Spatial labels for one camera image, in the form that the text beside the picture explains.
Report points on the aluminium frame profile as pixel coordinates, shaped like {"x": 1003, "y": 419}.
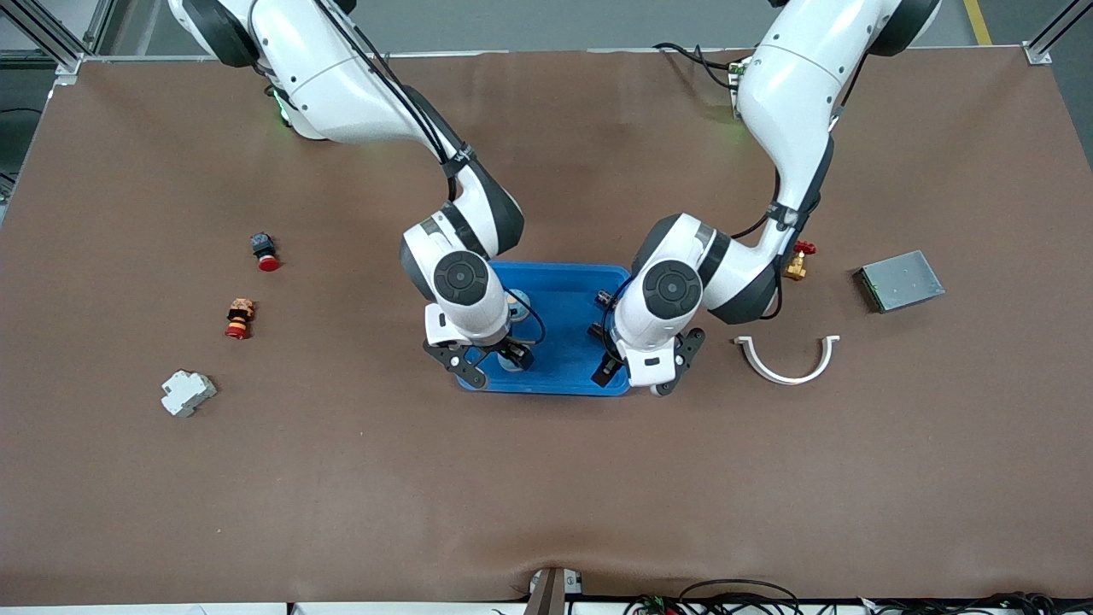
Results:
{"x": 1037, "y": 54}
{"x": 38, "y": 26}

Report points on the brown table mat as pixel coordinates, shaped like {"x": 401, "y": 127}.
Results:
{"x": 341, "y": 478}

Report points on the white circuit breaker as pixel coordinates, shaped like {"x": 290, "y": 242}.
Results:
{"x": 186, "y": 393}

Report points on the light blue call bell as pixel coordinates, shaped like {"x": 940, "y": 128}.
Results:
{"x": 520, "y": 301}
{"x": 511, "y": 366}

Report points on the grey table edge bracket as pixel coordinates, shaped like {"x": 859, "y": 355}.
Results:
{"x": 551, "y": 594}

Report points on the red orange stacked push button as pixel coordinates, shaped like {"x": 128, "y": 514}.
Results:
{"x": 240, "y": 320}

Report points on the blue plastic tray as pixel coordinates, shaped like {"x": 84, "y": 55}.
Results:
{"x": 564, "y": 367}

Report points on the silver metal power supply box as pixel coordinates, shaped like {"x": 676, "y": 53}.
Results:
{"x": 903, "y": 280}

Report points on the red emergency stop button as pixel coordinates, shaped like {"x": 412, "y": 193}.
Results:
{"x": 266, "y": 259}

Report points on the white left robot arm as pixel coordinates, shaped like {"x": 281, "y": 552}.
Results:
{"x": 794, "y": 85}

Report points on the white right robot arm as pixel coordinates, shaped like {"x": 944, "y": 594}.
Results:
{"x": 341, "y": 85}

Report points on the white semicircular pipe clamp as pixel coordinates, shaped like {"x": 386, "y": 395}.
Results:
{"x": 786, "y": 378}

